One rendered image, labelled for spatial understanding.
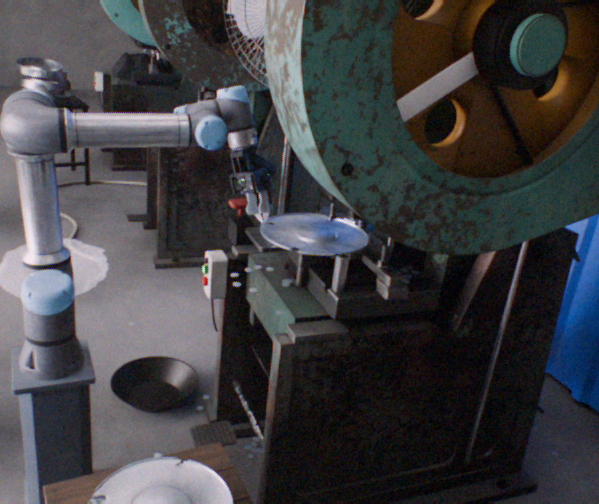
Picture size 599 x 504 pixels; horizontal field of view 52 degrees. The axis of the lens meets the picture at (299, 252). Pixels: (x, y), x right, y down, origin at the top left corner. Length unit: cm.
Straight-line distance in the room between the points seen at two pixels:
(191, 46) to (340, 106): 180
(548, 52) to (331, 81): 38
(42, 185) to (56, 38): 649
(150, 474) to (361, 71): 94
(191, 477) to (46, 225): 69
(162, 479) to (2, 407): 101
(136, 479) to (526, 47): 113
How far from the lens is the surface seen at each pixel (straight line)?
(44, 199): 160
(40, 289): 155
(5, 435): 221
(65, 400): 165
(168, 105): 481
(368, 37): 103
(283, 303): 156
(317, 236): 161
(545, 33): 115
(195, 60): 279
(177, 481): 142
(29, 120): 143
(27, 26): 802
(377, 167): 109
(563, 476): 232
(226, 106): 159
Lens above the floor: 137
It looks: 23 degrees down
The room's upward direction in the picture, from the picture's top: 7 degrees clockwise
